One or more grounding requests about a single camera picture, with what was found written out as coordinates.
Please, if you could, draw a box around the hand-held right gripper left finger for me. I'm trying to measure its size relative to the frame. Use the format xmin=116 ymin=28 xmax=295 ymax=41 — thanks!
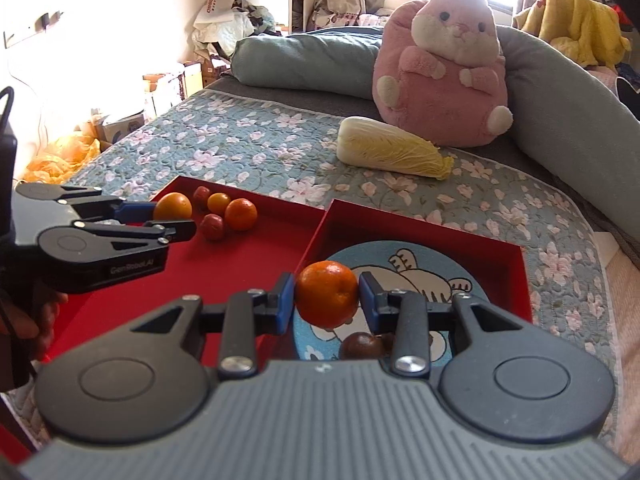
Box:
xmin=131 ymin=272 xmax=297 ymax=379

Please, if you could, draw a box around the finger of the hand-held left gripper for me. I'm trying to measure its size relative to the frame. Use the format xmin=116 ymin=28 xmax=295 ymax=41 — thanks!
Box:
xmin=74 ymin=218 xmax=198 ymax=257
xmin=59 ymin=185 xmax=157 ymax=223

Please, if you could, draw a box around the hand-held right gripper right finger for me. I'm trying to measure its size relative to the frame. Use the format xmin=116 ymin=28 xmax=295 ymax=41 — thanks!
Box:
xmin=359 ymin=271 xmax=522 ymax=377

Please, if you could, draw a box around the yellow-orange orange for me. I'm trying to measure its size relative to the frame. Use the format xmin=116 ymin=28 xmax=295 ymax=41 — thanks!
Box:
xmin=152 ymin=192 xmax=194 ymax=222

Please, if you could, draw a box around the large orange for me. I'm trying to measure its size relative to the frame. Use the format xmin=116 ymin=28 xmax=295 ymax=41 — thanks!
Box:
xmin=296 ymin=261 xmax=361 ymax=327

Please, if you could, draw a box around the red cardboard box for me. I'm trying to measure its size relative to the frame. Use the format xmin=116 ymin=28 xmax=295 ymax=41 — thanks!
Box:
xmin=41 ymin=176 xmax=327 ymax=362

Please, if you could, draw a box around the red box lid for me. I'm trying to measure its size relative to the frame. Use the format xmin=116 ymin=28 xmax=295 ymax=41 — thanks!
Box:
xmin=272 ymin=198 xmax=534 ymax=362

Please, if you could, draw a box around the person's left hand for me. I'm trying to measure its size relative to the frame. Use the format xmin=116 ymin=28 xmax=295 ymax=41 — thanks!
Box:
xmin=0 ymin=291 xmax=69 ymax=363

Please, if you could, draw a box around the brown round fruit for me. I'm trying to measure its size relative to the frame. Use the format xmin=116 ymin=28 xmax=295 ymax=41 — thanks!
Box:
xmin=340 ymin=332 xmax=385 ymax=361

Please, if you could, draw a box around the round blue cartoon mat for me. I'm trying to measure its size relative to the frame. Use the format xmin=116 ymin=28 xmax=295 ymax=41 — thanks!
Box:
xmin=292 ymin=242 xmax=484 ymax=362

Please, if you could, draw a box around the orange tangerine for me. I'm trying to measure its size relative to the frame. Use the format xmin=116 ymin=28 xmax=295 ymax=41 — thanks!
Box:
xmin=224 ymin=198 xmax=259 ymax=231

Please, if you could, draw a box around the white printed carton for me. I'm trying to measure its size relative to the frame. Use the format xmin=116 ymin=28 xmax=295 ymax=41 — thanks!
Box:
xmin=99 ymin=112 xmax=147 ymax=145

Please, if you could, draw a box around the yellow plastic bag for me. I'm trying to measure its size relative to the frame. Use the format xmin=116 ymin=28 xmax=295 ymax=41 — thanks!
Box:
xmin=21 ymin=135 xmax=102 ymax=184

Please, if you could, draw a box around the floral quilted bedspread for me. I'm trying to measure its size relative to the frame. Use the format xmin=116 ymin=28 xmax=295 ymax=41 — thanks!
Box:
xmin=0 ymin=87 xmax=632 ymax=461

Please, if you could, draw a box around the napa cabbage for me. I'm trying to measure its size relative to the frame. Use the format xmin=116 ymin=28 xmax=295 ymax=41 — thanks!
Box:
xmin=336 ymin=116 xmax=455 ymax=181

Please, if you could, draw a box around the white plastic bag red print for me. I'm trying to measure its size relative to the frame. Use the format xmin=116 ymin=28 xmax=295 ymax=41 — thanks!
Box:
xmin=192 ymin=0 xmax=257 ymax=63

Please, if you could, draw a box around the long teal pillow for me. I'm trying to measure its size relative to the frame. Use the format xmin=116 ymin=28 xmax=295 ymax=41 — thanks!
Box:
xmin=231 ymin=24 xmax=640 ymax=243

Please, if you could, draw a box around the pink plush bunny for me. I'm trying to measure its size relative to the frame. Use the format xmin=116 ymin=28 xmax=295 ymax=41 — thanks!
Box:
xmin=372 ymin=0 xmax=515 ymax=149

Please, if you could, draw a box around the yellow blanket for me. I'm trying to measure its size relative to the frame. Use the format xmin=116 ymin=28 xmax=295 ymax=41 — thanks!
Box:
xmin=512 ymin=0 xmax=632 ymax=72

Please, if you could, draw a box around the wall hook rail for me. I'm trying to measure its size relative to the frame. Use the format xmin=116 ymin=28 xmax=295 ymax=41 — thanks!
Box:
xmin=2 ymin=10 xmax=67 ymax=49

